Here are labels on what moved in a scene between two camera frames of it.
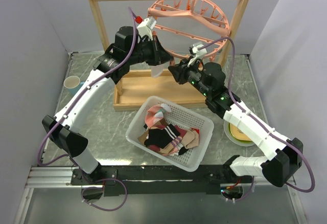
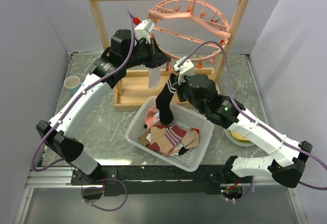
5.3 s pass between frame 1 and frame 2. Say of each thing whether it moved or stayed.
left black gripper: stayed
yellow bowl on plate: stayed
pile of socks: stayed
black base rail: stayed
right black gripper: moved
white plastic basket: stayed
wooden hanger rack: stayed
